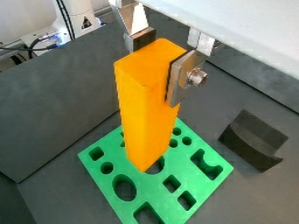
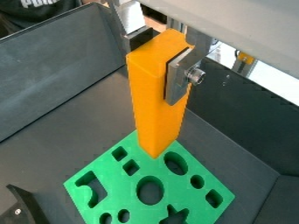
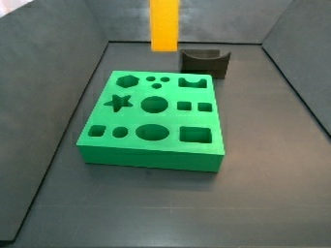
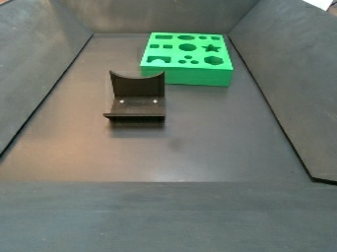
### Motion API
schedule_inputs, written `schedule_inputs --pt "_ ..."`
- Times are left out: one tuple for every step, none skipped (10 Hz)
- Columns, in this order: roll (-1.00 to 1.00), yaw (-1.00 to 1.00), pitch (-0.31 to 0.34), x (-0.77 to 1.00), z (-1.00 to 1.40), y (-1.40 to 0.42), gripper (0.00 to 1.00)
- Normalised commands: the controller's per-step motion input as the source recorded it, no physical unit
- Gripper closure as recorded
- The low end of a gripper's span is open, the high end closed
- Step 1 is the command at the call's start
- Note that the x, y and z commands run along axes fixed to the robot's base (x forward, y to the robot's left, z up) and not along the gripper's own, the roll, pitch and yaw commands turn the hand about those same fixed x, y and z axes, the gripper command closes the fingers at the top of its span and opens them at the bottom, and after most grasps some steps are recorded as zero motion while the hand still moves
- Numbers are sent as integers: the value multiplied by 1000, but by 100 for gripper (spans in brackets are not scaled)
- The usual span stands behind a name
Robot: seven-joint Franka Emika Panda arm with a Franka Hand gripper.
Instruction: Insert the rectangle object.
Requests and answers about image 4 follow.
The green shape sorter block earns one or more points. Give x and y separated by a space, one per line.
192 58

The black curved holder bracket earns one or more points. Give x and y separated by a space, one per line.
137 97

